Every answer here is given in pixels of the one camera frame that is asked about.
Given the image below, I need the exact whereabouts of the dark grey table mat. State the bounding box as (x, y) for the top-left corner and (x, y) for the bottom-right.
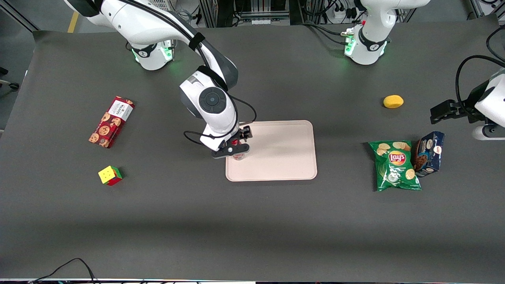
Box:
(0, 14), (505, 282)

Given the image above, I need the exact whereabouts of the black chair base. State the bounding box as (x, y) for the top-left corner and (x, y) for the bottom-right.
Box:
(0, 67), (20, 90)

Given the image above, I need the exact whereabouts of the dark blue cookie box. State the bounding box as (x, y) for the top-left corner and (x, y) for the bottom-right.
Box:
(413, 131), (445, 178)

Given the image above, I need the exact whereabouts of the white perforated box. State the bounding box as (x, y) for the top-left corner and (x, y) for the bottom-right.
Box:
(152, 0), (175, 13)

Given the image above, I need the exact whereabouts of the dark diagonal frame bar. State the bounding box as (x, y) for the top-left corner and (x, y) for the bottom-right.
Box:
(0, 0), (40, 32)

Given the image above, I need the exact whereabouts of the green Lays chips bag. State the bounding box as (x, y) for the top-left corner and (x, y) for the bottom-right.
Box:
(368, 140), (422, 192)

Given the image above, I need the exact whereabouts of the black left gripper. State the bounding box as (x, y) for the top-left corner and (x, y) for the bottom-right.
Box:
(430, 84), (489, 125)

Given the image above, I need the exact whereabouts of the white power strip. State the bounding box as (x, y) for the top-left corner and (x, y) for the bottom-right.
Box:
(333, 7), (357, 21)

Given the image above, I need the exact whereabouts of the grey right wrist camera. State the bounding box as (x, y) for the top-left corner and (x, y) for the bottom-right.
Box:
(211, 143), (251, 159)

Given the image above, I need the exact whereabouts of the grey coiled cable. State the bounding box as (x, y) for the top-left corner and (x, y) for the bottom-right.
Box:
(176, 7), (194, 25)

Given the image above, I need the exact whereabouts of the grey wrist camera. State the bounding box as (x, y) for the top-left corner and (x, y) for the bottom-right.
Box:
(211, 143), (251, 159)
(472, 124), (505, 141)

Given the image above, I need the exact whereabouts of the red cookie box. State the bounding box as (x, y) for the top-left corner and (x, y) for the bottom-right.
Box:
(88, 96), (135, 149)

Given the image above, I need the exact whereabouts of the thin black floor cable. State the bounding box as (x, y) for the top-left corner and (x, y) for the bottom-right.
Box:
(28, 258), (99, 284)

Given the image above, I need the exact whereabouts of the aluminium frame post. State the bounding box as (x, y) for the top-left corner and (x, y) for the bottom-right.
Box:
(469, 0), (505, 18)

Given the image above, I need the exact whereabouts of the aluminium equipment rack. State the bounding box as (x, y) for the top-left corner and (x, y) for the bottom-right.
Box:
(199, 0), (312, 28)

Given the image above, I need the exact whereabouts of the pale pink plastic tray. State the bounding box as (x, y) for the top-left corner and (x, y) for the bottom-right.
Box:
(225, 120), (318, 182)

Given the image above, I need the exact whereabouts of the black base cable bundle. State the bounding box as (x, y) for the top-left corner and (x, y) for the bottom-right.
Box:
(300, 22), (352, 46)

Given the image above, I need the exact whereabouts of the yellow lemon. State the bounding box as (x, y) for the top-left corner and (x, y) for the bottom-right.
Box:
(383, 95), (404, 109)

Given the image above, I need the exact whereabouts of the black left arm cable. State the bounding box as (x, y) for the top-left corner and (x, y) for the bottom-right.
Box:
(455, 54), (505, 109)
(486, 24), (505, 63)

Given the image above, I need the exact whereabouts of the multicoloured puzzle cube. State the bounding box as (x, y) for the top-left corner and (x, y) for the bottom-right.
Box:
(98, 166), (123, 186)

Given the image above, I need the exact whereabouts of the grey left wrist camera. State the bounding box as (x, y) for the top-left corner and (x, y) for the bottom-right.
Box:
(472, 124), (505, 141)

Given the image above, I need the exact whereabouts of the red coke bottle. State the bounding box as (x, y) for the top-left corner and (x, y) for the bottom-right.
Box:
(231, 139), (246, 161)

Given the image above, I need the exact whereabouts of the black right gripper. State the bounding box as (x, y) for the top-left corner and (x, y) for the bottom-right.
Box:
(236, 125), (253, 147)

